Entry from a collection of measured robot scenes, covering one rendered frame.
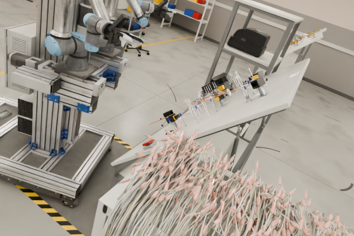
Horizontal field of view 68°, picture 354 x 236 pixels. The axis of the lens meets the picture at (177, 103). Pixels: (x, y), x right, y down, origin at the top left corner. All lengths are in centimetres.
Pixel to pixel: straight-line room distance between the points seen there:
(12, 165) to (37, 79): 86
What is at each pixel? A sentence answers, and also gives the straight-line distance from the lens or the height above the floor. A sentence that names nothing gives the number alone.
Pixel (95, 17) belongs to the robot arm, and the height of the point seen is 159.
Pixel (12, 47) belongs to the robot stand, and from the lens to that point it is 224.
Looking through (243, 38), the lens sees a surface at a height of 157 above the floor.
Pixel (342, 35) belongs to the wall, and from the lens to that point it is 888.
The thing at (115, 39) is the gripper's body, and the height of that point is 154.
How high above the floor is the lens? 194
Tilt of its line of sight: 27 degrees down
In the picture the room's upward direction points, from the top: 18 degrees clockwise
